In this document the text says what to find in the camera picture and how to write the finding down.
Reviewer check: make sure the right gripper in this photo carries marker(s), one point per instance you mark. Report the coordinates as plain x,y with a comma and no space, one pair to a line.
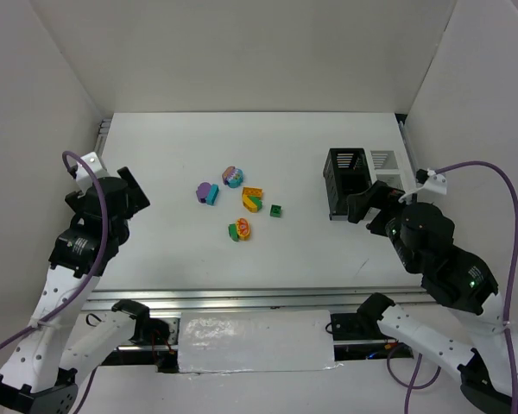
381,207

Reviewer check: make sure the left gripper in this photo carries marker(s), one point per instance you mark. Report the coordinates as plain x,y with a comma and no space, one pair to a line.
135,190

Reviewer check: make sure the small green lego brick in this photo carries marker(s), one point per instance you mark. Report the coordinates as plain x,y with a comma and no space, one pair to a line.
275,210

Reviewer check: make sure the yellow curved lego piece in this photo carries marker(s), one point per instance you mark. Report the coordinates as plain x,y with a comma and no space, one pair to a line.
252,203

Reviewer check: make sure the orange printed lego piece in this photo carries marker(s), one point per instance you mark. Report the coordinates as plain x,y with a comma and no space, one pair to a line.
243,229

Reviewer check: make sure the teal lego brick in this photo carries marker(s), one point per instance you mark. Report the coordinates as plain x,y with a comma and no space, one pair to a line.
212,194

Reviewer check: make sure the orange lego brick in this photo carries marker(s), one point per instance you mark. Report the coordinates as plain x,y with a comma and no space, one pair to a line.
252,192

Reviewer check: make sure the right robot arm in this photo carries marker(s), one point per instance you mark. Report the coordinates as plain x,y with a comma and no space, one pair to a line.
459,281

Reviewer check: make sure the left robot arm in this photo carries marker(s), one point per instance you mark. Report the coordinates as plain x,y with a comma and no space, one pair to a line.
44,372

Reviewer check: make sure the black slotted container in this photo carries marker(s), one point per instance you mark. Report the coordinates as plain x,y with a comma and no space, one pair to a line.
346,172

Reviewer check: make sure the white slotted container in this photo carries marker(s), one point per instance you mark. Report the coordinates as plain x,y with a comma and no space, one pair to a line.
391,167

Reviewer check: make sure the multicolor printed lego stack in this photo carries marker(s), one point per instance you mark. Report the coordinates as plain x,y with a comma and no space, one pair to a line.
232,176

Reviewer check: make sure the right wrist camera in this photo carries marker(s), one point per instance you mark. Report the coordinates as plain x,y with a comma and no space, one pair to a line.
426,181

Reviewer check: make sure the aluminium front rail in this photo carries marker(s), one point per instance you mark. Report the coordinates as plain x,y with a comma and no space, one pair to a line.
254,299

